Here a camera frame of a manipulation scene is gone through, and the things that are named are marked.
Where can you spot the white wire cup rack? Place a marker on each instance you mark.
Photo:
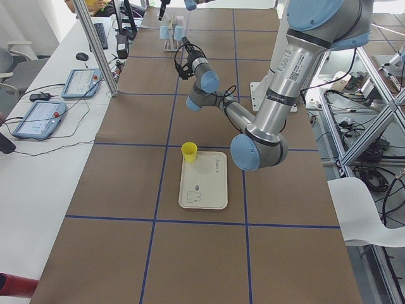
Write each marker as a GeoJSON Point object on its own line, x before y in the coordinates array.
{"type": "Point", "coordinates": [178, 20]}

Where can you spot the grey office chair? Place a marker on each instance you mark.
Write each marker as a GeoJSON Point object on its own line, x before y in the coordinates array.
{"type": "Point", "coordinates": [18, 70]}

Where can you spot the black box with label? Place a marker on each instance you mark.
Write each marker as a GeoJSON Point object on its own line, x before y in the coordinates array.
{"type": "Point", "coordinates": [122, 49]}

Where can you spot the wooden rack dowel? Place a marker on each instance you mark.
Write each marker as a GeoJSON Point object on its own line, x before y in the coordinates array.
{"type": "Point", "coordinates": [170, 29]}

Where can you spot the white plastic chair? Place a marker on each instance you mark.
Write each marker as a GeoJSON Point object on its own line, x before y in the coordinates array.
{"type": "Point", "coordinates": [358, 218]}

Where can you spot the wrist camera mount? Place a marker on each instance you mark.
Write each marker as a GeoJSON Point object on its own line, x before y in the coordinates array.
{"type": "Point", "coordinates": [184, 72]}

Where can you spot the near teach pendant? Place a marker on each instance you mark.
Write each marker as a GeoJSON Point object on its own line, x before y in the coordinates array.
{"type": "Point", "coordinates": [41, 120]}

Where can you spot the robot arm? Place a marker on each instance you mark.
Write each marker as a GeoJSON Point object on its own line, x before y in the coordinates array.
{"type": "Point", "coordinates": [314, 27]}
{"type": "Point", "coordinates": [189, 4]}

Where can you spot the black power adapter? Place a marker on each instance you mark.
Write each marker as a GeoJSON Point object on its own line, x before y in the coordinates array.
{"type": "Point", "coordinates": [40, 97]}

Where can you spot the black computer mouse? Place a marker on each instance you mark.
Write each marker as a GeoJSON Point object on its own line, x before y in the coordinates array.
{"type": "Point", "coordinates": [81, 56]}

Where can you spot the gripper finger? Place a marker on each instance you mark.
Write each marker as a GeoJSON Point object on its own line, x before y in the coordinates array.
{"type": "Point", "coordinates": [162, 9]}
{"type": "Point", "coordinates": [186, 44]}

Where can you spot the cream plastic tray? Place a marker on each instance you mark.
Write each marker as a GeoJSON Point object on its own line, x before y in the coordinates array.
{"type": "Point", "coordinates": [203, 183]}

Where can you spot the far teach pendant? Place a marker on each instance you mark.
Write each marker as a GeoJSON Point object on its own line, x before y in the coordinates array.
{"type": "Point", "coordinates": [81, 83]}

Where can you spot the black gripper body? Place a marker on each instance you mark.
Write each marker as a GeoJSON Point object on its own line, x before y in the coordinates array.
{"type": "Point", "coordinates": [190, 50]}

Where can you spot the black computer monitor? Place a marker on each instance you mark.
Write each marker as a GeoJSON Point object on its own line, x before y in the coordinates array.
{"type": "Point", "coordinates": [125, 19]}

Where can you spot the blue cup back row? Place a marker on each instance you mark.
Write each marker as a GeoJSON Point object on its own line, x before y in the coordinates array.
{"type": "Point", "coordinates": [163, 32]}

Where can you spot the person in yellow shirt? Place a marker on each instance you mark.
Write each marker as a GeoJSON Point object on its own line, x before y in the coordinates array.
{"type": "Point", "coordinates": [99, 8]}

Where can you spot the black keyboard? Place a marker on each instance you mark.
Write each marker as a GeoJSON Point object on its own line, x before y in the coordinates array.
{"type": "Point", "coordinates": [99, 28]}

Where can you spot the aluminium frame post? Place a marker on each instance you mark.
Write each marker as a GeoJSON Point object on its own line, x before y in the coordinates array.
{"type": "Point", "coordinates": [83, 15]}

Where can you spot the yellow cup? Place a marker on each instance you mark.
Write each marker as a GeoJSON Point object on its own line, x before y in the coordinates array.
{"type": "Point", "coordinates": [189, 151]}

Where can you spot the red fire extinguisher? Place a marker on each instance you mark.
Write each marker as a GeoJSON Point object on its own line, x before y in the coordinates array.
{"type": "Point", "coordinates": [21, 287]}

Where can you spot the teach pendant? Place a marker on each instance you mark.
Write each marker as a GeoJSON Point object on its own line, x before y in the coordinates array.
{"type": "Point", "coordinates": [41, 120]}
{"type": "Point", "coordinates": [81, 83]}

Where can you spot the light blue cup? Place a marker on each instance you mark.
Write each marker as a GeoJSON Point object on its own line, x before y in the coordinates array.
{"type": "Point", "coordinates": [179, 33]}

